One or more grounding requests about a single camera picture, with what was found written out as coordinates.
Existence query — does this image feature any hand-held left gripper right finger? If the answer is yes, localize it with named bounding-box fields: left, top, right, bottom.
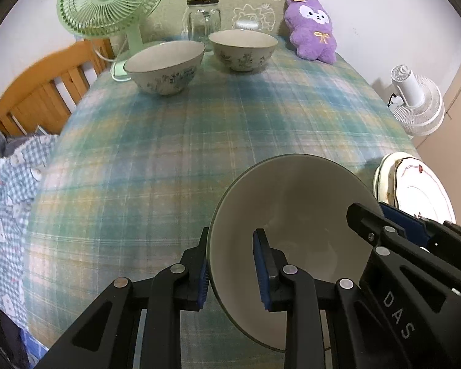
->
left=252, top=228, right=392, bottom=369

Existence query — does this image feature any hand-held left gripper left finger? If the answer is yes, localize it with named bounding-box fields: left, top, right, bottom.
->
left=34, top=227, right=210, bottom=369

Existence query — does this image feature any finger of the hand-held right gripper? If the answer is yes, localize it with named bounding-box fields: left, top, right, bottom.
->
left=346, top=202, right=461, bottom=290
left=380, top=203, right=461, bottom=277

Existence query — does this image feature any small purple floral plate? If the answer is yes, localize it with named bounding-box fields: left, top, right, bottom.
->
left=394, top=157, right=457, bottom=224

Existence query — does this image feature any scalloped yellow floral plate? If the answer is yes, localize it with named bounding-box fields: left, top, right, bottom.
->
left=372, top=152, right=408, bottom=202

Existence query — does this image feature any grey floral ceramic bowl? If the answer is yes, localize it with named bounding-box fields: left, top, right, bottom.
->
left=207, top=154, right=385, bottom=352
left=124, top=40, right=206, bottom=97
left=208, top=30, right=278, bottom=72

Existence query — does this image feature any beige door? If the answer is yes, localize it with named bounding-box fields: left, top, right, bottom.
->
left=415, top=40, right=461, bottom=185

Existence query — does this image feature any white clip fan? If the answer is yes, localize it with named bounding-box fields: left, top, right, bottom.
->
left=388, top=65, right=445, bottom=136

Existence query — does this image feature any purple plush bunny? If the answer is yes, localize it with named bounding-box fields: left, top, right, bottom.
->
left=284, top=0, right=337, bottom=65

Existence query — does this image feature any blue checked printed blanket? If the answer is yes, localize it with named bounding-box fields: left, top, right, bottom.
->
left=0, top=134, right=60, bottom=327

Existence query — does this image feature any cotton swab container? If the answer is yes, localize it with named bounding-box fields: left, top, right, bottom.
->
left=232, top=18, right=260, bottom=31

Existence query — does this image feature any wooden bed headboard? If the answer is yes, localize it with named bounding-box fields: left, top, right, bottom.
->
left=0, top=38, right=116, bottom=138

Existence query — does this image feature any glass jar with brown lid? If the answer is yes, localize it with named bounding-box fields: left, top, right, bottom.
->
left=186, top=0, right=220, bottom=43

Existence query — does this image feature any green fan power cord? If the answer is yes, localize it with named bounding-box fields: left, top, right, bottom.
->
left=90, top=38, right=133, bottom=83

